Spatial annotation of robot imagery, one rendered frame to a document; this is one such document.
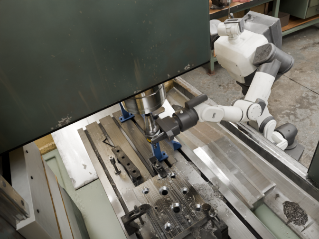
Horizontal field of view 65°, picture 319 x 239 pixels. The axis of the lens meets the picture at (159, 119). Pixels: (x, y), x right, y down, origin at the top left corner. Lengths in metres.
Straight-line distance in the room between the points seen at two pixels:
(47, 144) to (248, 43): 1.59
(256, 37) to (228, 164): 0.71
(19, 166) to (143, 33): 0.54
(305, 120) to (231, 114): 1.93
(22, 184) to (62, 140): 1.14
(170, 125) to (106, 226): 0.80
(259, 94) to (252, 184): 0.52
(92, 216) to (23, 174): 0.86
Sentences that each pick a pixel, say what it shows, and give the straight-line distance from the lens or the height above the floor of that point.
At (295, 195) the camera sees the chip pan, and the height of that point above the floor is 0.67.
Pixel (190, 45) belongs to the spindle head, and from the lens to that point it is 0.74.
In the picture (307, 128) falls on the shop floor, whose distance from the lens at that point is 2.94.
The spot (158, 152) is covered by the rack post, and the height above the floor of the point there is 0.96.
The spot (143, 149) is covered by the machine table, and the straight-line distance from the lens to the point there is 1.45.
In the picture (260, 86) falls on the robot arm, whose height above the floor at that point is 1.24.
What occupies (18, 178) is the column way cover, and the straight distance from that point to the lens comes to 0.84.
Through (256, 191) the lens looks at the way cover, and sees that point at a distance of 1.48.
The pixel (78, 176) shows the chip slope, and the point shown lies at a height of 0.66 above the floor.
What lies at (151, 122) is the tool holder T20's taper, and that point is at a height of 1.33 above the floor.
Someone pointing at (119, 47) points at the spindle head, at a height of 1.70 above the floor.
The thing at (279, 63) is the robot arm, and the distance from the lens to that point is 1.30.
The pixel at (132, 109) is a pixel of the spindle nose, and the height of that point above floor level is 1.45.
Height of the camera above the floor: 1.94
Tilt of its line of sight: 40 degrees down
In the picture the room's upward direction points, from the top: 12 degrees counter-clockwise
